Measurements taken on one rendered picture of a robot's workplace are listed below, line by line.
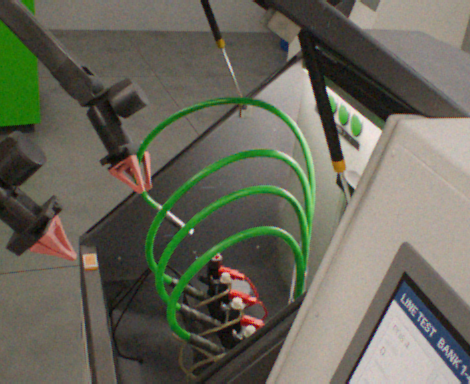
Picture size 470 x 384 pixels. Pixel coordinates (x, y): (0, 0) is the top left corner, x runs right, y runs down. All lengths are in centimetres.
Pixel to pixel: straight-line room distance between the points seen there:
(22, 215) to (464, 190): 66
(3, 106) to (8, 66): 29
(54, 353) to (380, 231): 204
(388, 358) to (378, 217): 17
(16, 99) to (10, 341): 222
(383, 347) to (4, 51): 392
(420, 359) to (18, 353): 216
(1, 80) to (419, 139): 391
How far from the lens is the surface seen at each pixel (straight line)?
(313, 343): 88
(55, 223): 105
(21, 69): 447
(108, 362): 123
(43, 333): 276
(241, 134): 150
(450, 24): 416
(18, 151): 97
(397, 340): 73
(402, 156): 77
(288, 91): 150
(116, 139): 128
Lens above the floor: 180
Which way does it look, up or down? 28 degrees down
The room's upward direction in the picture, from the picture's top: 6 degrees clockwise
